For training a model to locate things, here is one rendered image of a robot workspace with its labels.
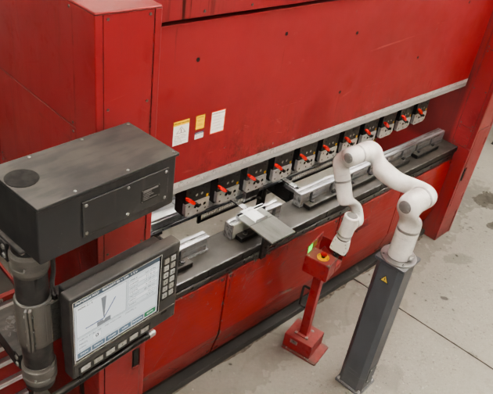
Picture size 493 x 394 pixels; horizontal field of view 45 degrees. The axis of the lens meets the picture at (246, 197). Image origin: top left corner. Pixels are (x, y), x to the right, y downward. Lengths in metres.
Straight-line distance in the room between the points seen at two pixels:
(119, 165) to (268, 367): 2.31
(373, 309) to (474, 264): 1.96
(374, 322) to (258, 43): 1.66
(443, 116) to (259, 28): 2.53
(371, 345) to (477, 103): 2.11
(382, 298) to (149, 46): 1.93
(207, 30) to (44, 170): 1.02
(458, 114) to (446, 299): 1.41
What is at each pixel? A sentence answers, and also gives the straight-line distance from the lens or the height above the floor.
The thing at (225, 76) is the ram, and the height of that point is 1.88.
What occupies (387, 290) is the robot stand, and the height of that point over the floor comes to 0.83.
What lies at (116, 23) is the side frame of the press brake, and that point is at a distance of 1.93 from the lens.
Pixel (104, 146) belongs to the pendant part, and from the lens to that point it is 1.86.
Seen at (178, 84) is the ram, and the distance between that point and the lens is 2.45.
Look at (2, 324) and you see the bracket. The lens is 2.34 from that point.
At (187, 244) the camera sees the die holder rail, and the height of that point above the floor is 0.97.
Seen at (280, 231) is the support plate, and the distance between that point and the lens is 3.17.
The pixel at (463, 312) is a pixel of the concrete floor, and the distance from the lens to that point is 4.68.
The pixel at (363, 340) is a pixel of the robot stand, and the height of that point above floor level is 0.42.
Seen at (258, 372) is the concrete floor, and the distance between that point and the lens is 3.77.
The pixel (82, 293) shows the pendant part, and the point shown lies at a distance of 1.85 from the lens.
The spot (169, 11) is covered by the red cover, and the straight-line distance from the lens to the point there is 2.28.
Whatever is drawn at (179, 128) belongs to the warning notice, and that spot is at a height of 1.68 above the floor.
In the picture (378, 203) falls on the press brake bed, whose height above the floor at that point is 0.70.
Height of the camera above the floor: 2.87
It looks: 33 degrees down
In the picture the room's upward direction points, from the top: 9 degrees clockwise
